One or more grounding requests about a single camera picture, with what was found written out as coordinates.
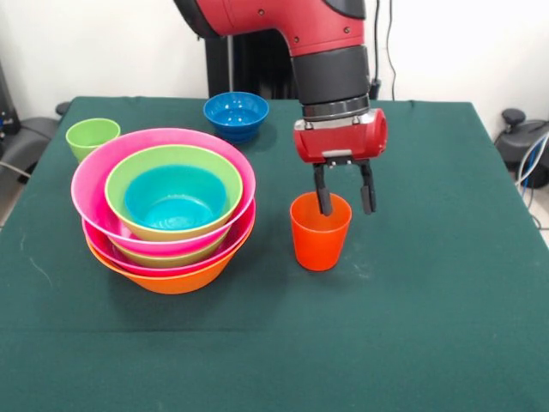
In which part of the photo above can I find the green plastic bowl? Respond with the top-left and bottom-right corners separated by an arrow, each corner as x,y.
110,233 -> 229,270
105,144 -> 244,242

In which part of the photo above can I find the red plastic cup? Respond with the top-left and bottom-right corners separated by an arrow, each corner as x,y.
289,191 -> 353,273

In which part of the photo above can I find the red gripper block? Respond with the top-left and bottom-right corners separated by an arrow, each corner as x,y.
293,107 -> 389,217

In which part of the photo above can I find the dark green tablecloth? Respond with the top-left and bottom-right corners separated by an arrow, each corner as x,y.
0,96 -> 549,412

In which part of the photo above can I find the pink plastic bowl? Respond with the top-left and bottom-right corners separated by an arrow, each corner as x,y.
81,199 -> 257,277
70,127 -> 257,258

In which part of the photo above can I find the orange plastic bowl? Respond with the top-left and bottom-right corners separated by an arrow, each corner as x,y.
84,222 -> 255,295

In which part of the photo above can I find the black hanging cable with plug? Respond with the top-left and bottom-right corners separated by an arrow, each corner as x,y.
366,0 -> 384,100

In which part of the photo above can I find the green plastic cup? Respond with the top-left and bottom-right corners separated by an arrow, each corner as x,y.
65,118 -> 122,164

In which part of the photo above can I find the dark blue plastic bowl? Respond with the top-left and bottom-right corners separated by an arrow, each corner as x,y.
202,91 -> 270,145

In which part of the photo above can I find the white blue cable bundle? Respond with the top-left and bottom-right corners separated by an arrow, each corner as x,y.
516,130 -> 549,231

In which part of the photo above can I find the black office chair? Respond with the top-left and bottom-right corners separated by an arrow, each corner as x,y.
494,108 -> 549,190
0,101 -> 69,175

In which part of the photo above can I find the light blue plastic bowl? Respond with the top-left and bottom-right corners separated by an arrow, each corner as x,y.
124,164 -> 229,231

